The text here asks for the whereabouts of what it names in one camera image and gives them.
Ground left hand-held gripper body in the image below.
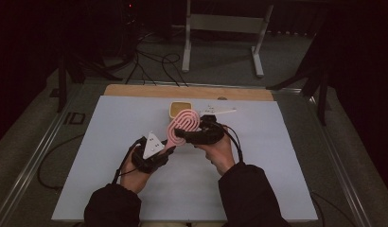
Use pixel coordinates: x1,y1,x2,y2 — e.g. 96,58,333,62
131,131,176,175

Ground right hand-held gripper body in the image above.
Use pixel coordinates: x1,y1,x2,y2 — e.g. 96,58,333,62
189,105,238,147

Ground pink hairbrush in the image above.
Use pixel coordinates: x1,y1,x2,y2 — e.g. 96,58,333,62
165,108,202,151

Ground beige square cup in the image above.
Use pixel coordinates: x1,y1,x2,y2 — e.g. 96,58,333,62
168,100,194,120

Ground person's right hand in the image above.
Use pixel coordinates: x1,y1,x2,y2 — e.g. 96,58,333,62
194,127,237,176

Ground person's left hand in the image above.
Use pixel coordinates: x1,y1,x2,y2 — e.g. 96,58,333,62
118,153,152,194

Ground pale blue table mat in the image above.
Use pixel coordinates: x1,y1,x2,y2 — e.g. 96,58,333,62
51,95,319,222

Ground black tripod stand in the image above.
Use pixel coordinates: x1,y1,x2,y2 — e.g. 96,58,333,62
265,29,330,127
49,51,124,114

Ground white metal stand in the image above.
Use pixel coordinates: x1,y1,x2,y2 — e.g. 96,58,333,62
181,0,274,79

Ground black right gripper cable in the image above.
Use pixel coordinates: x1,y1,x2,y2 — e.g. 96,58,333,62
210,120,358,227

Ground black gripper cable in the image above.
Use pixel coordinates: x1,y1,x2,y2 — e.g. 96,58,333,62
210,120,358,227
37,133,143,192

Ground black floor cables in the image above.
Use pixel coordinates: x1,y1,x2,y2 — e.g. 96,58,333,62
125,29,190,88

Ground black square floor bracket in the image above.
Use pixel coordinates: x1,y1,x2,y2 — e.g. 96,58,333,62
62,111,87,126

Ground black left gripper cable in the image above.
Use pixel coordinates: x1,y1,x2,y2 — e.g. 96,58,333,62
37,133,143,192

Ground aluminium floor rail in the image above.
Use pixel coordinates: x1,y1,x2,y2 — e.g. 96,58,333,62
0,84,86,227
271,88,375,227

